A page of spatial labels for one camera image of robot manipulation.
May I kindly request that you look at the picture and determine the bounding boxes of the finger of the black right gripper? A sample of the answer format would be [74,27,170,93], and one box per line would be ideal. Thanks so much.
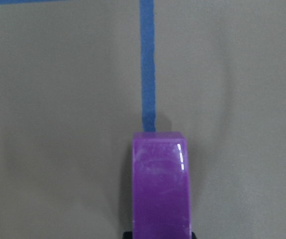
[191,232,196,239]

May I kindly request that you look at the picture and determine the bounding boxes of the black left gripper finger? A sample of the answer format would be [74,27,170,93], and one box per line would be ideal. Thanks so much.
[122,231,133,239]

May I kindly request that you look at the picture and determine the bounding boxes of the purple trapezoid block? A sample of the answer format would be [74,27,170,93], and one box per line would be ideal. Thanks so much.
[132,132,192,239]

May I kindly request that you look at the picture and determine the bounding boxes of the brown paper table mat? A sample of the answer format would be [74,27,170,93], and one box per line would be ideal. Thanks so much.
[0,0,286,239]

